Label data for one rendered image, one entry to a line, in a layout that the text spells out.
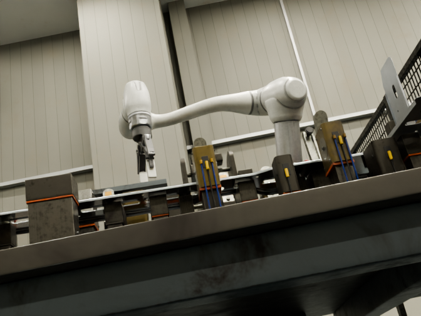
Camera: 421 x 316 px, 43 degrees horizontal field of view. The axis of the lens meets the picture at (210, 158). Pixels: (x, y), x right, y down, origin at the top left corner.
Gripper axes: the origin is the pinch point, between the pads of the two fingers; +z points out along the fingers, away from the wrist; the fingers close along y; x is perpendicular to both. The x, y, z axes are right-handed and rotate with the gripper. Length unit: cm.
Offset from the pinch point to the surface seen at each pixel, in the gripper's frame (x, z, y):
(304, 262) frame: -10, 60, 105
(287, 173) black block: 18, 27, 63
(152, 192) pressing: -10.6, 20.2, 36.5
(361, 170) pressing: 55, 20, 48
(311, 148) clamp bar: 49, 5, 35
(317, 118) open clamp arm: 32, 11, 64
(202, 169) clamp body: -3, 22, 57
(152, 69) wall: 184, -398, -488
